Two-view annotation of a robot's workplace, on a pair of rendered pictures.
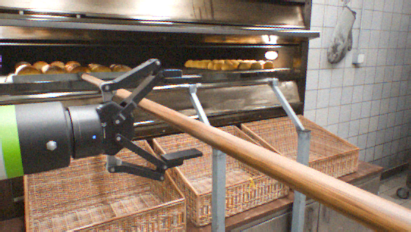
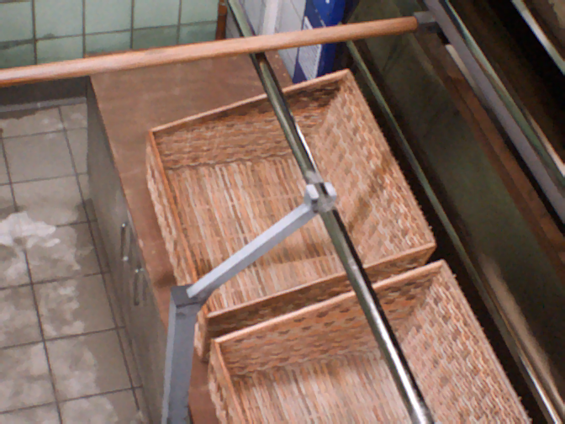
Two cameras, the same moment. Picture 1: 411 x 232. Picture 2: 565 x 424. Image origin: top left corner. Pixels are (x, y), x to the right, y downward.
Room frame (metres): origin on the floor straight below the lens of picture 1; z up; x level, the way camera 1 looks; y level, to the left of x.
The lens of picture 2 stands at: (1.35, -1.25, 2.48)
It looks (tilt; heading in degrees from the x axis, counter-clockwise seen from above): 46 degrees down; 96
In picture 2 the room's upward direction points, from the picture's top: 10 degrees clockwise
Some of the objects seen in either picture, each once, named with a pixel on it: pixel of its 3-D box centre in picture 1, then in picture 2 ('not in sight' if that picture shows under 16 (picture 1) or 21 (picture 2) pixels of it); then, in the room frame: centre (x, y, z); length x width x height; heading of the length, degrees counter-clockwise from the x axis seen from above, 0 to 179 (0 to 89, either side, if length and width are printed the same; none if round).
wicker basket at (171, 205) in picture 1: (103, 194); (279, 206); (1.14, 0.43, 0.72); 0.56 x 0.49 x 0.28; 121
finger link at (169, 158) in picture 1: (182, 155); not in sight; (0.50, 0.04, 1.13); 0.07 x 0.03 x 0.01; 122
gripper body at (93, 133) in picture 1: (102, 128); not in sight; (0.42, 0.15, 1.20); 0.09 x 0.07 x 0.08; 122
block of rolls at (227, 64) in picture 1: (227, 64); not in sight; (2.35, -0.18, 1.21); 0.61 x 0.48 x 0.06; 32
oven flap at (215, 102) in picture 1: (190, 102); (541, 302); (1.67, 0.08, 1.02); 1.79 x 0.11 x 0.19; 122
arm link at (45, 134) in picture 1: (45, 136); not in sight; (0.39, 0.22, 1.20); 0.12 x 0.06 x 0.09; 32
